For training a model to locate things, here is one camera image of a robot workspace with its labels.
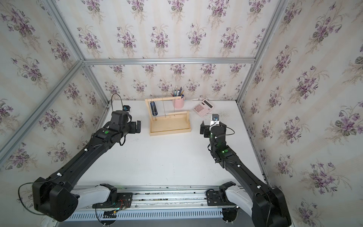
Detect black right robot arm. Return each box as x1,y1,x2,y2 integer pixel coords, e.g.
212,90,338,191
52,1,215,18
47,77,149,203
200,121,292,227

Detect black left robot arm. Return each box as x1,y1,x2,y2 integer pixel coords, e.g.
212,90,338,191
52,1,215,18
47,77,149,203
30,105,141,222

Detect wooden jewelry display stand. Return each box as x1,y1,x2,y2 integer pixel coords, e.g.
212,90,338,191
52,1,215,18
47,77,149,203
145,96,192,136

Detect pink calculator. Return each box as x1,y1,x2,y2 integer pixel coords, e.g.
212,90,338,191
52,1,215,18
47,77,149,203
193,99,214,117

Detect blue black stapler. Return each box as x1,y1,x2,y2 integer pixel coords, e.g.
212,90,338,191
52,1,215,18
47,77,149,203
150,101,158,116

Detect pink pen holder cup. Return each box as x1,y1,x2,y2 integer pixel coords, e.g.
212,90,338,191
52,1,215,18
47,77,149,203
173,96,185,109

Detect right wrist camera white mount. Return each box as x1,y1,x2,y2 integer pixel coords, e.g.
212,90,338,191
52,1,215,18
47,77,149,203
209,114,220,128

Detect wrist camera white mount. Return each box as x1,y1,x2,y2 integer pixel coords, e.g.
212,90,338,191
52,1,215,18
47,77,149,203
209,114,220,128
123,105,131,112

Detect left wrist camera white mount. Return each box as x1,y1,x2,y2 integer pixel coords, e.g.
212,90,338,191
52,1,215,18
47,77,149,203
123,105,131,112

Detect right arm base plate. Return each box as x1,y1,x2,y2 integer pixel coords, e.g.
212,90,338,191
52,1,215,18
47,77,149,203
206,189,236,206

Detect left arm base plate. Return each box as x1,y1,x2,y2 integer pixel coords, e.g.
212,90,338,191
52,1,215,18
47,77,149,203
92,193,133,209

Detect aluminium mounting rail frame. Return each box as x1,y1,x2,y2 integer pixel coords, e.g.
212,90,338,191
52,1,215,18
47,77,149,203
63,186,242,227

